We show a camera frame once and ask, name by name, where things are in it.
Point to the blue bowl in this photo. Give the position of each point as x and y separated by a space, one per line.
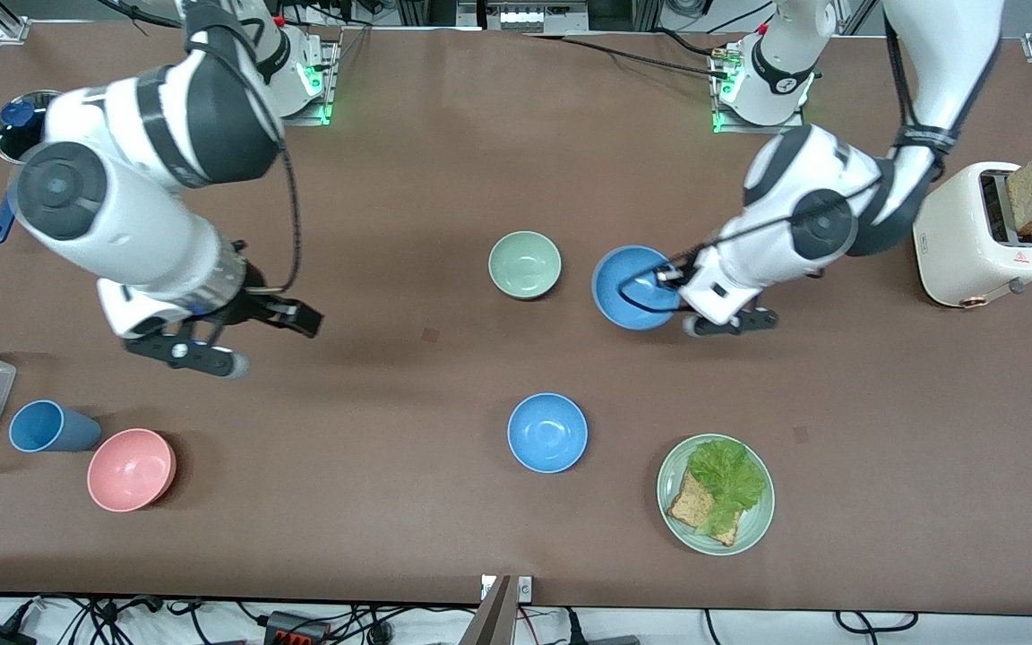
628 269
547 432

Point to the green bowl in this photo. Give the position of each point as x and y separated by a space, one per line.
525 264

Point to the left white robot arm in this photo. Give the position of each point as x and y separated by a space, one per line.
803 175

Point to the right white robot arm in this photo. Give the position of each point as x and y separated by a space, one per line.
122 215

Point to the pink bowl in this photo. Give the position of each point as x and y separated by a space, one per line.
129 470

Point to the blue cup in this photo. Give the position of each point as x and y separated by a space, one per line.
50 428

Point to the green lettuce leaf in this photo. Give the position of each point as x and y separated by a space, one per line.
729 475

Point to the brown bread slice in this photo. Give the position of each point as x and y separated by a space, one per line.
688 506

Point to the white toaster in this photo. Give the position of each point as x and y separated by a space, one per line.
964 251

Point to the green plate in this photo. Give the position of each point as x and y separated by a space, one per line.
753 524

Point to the white power strip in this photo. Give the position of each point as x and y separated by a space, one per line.
534 16

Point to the black and red device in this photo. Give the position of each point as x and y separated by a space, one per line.
294 629

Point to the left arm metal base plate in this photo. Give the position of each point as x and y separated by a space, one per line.
722 121

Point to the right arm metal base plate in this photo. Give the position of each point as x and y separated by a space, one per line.
319 112

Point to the small metal table bracket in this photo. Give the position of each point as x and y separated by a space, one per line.
523 588

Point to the grey metal post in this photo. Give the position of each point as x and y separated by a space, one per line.
489 623

